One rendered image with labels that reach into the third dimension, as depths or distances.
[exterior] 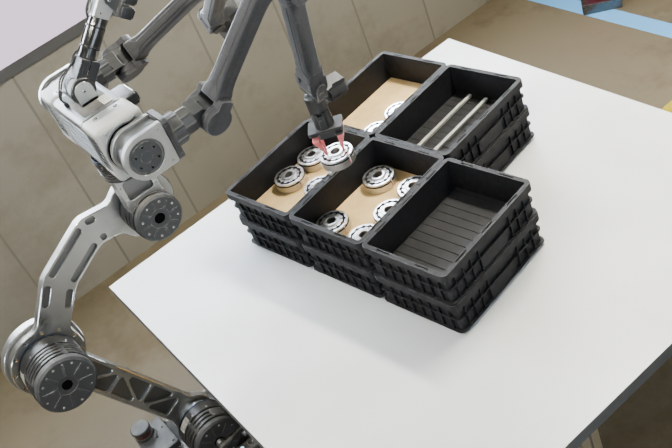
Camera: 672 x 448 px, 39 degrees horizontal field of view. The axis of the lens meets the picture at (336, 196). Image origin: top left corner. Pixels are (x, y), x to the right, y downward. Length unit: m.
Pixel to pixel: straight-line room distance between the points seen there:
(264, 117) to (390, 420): 2.50
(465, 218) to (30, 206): 2.20
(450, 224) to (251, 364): 0.69
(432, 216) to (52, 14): 1.97
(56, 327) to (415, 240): 1.04
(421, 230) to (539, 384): 0.58
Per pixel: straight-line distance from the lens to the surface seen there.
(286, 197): 3.06
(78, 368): 2.76
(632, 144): 3.05
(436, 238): 2.69
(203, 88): 2.40
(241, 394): 2.71
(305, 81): 2.58
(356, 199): 2.93
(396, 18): 5.03
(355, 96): 3.32
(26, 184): 4.28
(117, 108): 2.42
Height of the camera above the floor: 2.59
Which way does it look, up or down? 36 degrees down
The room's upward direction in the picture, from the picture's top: 23 degrees counter-clockwise
